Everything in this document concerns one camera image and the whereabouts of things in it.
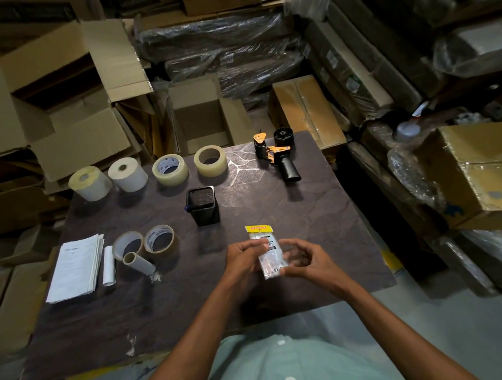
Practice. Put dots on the person's left hand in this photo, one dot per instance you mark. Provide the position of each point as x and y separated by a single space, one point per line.
240 264

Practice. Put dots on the person's right hand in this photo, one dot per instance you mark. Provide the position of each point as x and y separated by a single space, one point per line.
319 268

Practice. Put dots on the person's right thumb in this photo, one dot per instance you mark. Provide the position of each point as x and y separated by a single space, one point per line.
290 271

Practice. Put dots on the person's left thumb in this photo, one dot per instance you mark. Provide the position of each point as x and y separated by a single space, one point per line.
259 262

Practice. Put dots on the clear packet with yellow header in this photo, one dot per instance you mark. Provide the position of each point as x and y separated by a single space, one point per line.
268 246

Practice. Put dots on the person's left forearm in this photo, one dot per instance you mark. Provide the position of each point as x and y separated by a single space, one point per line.
188 340

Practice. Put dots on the person's right forearm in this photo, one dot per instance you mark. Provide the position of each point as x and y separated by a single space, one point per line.
395 335

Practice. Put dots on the black mesh pen holder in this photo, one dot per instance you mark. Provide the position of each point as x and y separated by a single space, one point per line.
202 207

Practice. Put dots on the light green buttoned shirt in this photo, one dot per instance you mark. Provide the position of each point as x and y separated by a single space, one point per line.
295 363

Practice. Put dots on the brown tape roll printed core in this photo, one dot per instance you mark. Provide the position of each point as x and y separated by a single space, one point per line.
160 240

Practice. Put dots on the black orange tape dispenser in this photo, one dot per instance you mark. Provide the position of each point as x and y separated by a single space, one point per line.
279 154

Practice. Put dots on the clear packing tape roll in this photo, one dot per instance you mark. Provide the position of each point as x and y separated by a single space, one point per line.
210 159

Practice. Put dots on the cardboard tube core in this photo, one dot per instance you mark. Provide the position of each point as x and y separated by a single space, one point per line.
139 263

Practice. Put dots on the clear tape roll printed core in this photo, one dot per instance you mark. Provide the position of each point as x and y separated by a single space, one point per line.
170 169

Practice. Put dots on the brown tape roll plain core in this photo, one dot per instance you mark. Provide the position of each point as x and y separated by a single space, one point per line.
128 246

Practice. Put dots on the white rolled paper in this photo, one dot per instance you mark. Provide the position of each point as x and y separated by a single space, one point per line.
108 266

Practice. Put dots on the small open cardboard box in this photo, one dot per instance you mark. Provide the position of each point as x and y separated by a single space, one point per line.
206 114

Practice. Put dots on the crumpled clear plastic wrap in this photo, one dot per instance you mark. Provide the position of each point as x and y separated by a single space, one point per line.
415 173

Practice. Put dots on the closed taped cardboard box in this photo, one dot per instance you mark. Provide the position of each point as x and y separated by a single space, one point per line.
305 108

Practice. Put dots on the stack of white paper sheets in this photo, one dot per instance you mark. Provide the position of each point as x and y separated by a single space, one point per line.
74 270

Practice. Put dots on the yellowish white label roll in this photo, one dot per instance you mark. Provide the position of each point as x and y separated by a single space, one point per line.
90 184

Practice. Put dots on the large glossy taped cardboard box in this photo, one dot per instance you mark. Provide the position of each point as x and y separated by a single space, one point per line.
475 174

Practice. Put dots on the plastic wrapped dark bundles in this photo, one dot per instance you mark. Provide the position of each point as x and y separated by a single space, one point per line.
225 49

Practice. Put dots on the stack of wrapped long boxes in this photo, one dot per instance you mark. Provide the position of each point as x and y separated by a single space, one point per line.
374 53

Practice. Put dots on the pile of flattened cardboard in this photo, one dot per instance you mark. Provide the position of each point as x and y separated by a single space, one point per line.
15 291

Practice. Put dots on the large open cardboard box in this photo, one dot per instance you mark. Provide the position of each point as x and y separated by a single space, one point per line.
59 106

